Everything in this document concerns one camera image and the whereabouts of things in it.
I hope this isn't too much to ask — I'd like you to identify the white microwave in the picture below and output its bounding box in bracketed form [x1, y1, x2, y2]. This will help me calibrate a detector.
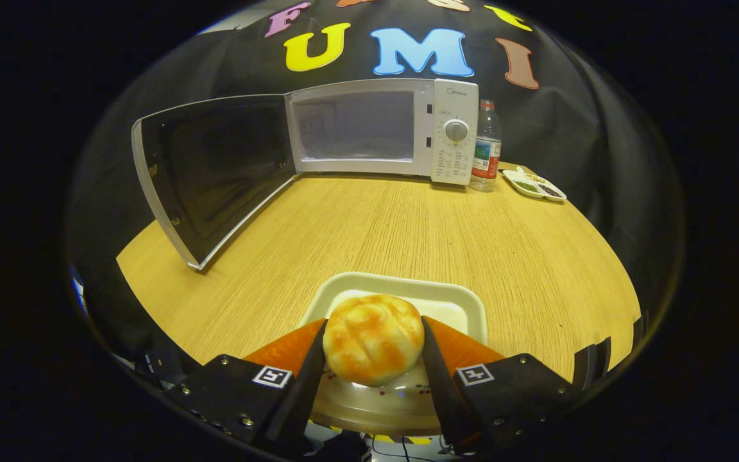
[131, 78, 479, 271]

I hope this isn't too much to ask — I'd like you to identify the round golden bread bun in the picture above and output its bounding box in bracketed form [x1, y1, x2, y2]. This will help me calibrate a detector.
[322, 294, 426, 387]

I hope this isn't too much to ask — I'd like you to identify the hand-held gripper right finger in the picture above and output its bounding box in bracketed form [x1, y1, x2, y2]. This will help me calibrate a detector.
[421, 316, 582, 453]

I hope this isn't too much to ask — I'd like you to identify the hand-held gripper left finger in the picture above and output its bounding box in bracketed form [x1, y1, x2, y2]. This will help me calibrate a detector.
[164, 319, 330, 459]

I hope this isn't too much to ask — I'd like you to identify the clear plastic water bottle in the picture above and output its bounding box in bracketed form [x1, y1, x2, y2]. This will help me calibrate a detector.
[469, 99, 502, 193]

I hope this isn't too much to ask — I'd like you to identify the black cable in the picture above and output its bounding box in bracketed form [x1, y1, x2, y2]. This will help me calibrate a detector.
[369, 435, 447, 462]

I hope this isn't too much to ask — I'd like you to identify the divided white dish with beans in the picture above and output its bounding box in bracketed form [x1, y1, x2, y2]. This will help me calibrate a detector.
[503, 166, 567, 203]

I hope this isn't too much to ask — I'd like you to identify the white square plate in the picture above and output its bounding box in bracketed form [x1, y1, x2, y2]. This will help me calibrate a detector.
[299, 271, 489, 438]

